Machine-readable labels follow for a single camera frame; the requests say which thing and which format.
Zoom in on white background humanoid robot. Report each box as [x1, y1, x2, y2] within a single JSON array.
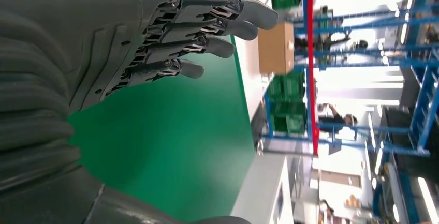
[[295, 6, 370, 54]]

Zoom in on white side table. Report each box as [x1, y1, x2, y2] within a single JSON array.
[[230, 154, 296, 224]]

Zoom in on blue metal shelf rack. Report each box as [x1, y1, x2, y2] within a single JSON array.
[[262, 0, 439, 224]]

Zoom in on person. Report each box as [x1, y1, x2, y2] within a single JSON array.
[[317, 103, 359, 135], [318, 199, 337, 224]]

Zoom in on green table mat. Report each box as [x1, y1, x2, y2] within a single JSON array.
[[67, 0, 257, 223]]

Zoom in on cardboard box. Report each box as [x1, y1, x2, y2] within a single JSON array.
[[258, 22, 296, 76]]

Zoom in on red metal bar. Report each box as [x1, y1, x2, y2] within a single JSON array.
[[305, 0, 320, 157]]

